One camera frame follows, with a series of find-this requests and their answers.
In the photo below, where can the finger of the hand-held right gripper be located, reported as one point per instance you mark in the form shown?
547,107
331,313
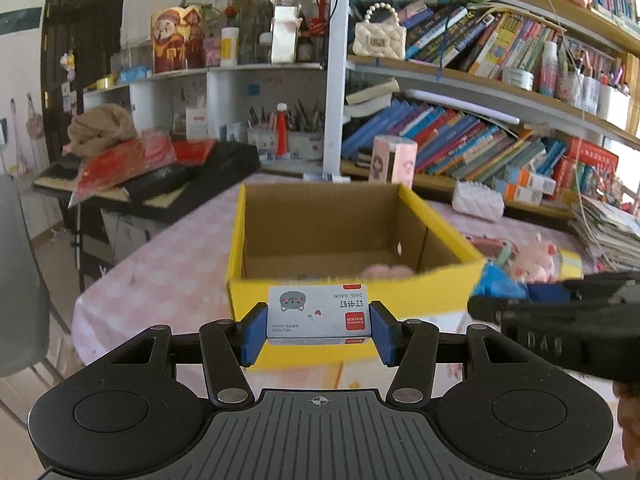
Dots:
600,287
500,310

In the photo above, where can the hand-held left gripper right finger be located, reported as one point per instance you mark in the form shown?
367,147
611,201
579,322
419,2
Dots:
380,332

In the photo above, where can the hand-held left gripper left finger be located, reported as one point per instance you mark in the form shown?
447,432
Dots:
252,332

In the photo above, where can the yellow tape roll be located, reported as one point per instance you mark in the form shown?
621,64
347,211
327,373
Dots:
570,262

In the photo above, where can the pink pig plush toy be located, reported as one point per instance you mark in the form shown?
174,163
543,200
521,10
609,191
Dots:
535,262

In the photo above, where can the pink round plush toy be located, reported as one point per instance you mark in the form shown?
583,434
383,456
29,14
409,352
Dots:
387,271

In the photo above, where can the white staples box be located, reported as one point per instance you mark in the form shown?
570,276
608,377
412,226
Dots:
320,312

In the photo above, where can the yellow cardboard box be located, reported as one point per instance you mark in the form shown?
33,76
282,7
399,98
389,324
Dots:
325,230

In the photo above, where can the person's right hand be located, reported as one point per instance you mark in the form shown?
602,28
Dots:
630,420

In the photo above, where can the stack of papers and notebooks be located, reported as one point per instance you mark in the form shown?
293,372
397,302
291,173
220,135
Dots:
605,230

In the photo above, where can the white quilted pouch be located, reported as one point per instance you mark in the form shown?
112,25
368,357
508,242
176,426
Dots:
477,202

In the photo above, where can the pink checked printed tablecloth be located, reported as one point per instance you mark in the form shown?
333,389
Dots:
165,260

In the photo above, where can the white and orange carton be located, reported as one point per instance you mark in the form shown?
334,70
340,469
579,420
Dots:
532,180
520,193

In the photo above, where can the red boxed book set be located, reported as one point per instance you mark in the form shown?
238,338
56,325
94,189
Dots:
592,155

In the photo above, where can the pink cartoon tissue box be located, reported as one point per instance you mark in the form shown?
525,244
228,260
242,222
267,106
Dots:
395,160

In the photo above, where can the black electric keyboard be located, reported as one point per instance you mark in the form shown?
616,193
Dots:
220,160

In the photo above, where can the white pen container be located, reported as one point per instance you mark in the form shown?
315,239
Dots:
614,107

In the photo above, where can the row of leaning books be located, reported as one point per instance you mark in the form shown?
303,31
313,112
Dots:
450,135

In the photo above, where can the white pen holder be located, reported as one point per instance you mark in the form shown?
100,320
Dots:
305,145

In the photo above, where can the black keyboard stand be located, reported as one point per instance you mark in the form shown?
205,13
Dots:
80,240

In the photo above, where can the red tassel ornament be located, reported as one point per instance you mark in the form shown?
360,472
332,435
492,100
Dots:
282,130

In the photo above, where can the red paper packets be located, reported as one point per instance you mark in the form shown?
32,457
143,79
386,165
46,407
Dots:
125,160

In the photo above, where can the pastel patterned bottle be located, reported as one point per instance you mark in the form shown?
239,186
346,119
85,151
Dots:
549,70

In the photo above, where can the white round jar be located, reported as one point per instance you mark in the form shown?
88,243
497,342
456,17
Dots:
517,79

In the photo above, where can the stacked flat white books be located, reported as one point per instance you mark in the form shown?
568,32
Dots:
370,97

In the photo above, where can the grey chair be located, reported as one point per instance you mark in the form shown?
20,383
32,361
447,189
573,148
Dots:
20,285

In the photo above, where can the white bookshelf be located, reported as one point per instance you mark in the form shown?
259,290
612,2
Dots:
335,85

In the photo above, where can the brown crumpled cloth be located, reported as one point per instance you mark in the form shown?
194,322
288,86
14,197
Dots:
100,127

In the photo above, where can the row of upright books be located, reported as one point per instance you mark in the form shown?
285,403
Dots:
480,40

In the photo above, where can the white bottle yellow label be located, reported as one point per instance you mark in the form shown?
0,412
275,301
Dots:
230,47

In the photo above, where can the cream quilted handbag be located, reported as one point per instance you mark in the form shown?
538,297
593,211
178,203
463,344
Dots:
380,42

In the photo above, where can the white gift bag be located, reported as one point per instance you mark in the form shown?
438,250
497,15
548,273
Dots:
285,35

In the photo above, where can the red and gold figure decoration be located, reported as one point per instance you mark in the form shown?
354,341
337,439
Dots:
175,40

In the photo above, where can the small pink hanging charm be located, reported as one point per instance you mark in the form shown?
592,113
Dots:
67,62

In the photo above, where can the dark door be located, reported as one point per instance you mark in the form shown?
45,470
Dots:
85,35

